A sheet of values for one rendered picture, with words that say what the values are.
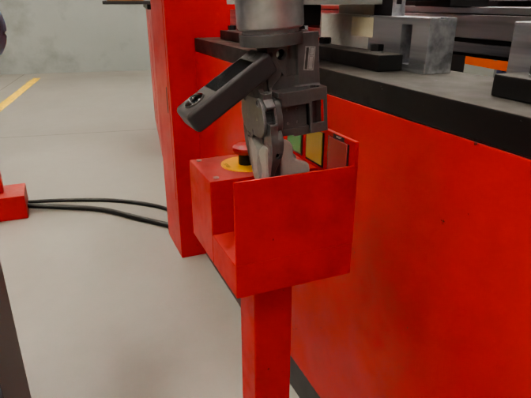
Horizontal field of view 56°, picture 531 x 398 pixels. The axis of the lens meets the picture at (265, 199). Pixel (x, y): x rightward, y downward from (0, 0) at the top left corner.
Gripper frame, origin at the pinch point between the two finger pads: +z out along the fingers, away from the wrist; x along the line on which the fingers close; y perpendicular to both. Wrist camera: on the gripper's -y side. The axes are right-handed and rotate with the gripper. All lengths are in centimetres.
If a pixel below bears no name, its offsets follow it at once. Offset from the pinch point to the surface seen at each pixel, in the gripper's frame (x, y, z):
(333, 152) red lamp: -0.5, 9.7, -4.4
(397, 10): 31, 42, -18
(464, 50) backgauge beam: 36, 65, -8
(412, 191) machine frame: 3.5, 25.6, 6.1
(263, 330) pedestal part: 1.7, -1.2, 21.5
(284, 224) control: -5.1, 0.3, 1.4
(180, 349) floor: 70, -5, 77
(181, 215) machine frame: 127, 12, 60
